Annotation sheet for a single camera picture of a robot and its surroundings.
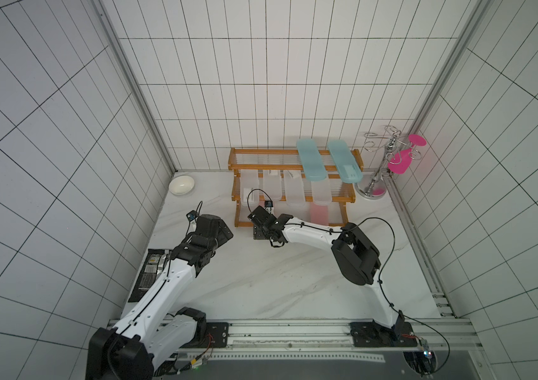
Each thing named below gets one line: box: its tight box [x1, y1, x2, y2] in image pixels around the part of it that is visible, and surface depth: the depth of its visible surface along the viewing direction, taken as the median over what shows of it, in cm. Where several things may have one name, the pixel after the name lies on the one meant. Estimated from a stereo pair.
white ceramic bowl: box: [168, 174, 196, 196], surface depth 112 cm
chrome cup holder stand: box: [355, 125, 422, 200], surface depth 102 cm
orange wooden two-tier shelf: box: [227, 147, 357, 228], surface depth 94 cm
